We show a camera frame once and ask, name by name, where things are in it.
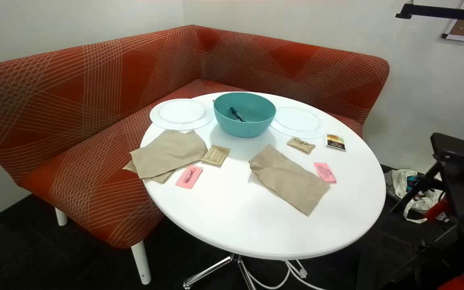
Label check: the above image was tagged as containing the dark blue pen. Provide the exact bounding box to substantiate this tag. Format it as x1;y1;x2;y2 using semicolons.
228;106;244;124

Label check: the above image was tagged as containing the teal plastic bowl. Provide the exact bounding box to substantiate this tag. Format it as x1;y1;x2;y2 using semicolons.
212;92;276;140

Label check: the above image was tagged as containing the small brown sugar packet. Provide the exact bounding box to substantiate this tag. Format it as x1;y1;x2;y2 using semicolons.
286;135;317;156
199;144;231;169

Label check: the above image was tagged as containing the pink sweetener packet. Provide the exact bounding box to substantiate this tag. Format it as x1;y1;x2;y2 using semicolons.
312;161;338;185
173;164;204;190

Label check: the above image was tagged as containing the white round plate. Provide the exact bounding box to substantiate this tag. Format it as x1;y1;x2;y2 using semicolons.
270;103;325;139
148;97;214;132

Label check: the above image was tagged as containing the brown paper napkin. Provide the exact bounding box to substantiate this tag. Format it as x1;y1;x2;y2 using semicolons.
246;144;331;218
122;160;175;185
128;127;209;181

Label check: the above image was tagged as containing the black orange tea packet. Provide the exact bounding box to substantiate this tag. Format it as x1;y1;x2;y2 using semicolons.
323;132;347;152

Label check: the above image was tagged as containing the orange patterned corner sofa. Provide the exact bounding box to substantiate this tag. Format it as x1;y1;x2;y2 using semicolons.
0;23;391;287

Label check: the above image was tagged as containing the white bag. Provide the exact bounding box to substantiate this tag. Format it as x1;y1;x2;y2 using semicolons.
383;168;433;226

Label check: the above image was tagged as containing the black robot mounting stand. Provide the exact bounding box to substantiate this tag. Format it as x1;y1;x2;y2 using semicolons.
355;132;464;290

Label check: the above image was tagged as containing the white power cable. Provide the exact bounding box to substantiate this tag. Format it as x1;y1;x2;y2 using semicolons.
238;256;325;290

